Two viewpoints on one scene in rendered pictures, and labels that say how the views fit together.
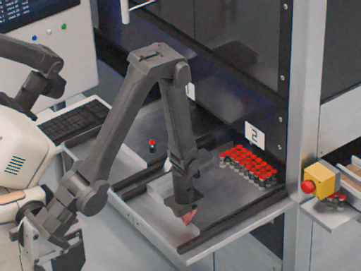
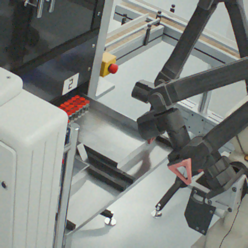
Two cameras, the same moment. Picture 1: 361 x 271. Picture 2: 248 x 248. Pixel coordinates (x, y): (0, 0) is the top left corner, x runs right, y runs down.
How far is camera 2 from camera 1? 3.48 m
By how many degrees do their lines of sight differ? 92
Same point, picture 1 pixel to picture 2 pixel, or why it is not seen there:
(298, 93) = (109, 13)
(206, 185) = (93, 139)
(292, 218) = not seen: hidden behind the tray
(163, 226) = (151, 158)
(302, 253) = not seen: hidden behind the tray
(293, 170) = (96, 74)
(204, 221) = (137, 137)
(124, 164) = (84, 188)
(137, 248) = not seen: outside the picture
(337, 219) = (104, 82)
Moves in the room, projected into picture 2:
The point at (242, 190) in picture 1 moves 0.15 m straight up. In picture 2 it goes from (91, 120) to (97, 86)
